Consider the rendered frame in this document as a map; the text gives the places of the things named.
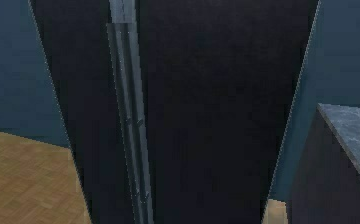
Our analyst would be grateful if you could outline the grey fridge handle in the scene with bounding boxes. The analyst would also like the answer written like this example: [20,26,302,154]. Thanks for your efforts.
[106,0,155,224]

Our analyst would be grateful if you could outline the dark cabinet with marble worktop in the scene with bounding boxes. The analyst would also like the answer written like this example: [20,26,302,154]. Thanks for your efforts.
[285,102,360,224]

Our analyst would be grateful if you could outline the black fridge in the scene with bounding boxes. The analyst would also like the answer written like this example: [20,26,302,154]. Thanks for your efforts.
[28,0,321,224]

